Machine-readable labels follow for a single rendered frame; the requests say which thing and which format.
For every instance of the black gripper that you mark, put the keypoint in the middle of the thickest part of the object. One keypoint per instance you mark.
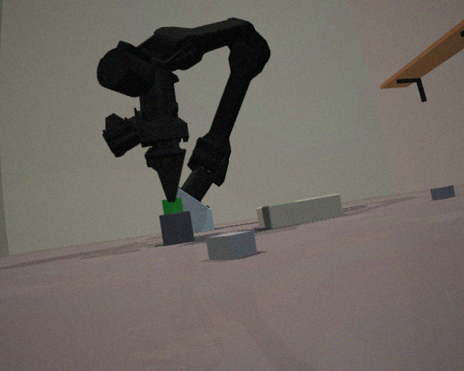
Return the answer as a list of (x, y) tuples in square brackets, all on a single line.
[(163, 131)]

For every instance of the green blade fuse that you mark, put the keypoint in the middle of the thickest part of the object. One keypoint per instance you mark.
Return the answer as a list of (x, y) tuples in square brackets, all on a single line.
[(170, 208)]

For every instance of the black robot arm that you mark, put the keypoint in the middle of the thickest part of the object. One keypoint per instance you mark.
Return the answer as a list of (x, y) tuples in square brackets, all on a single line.
[(146, 71)]

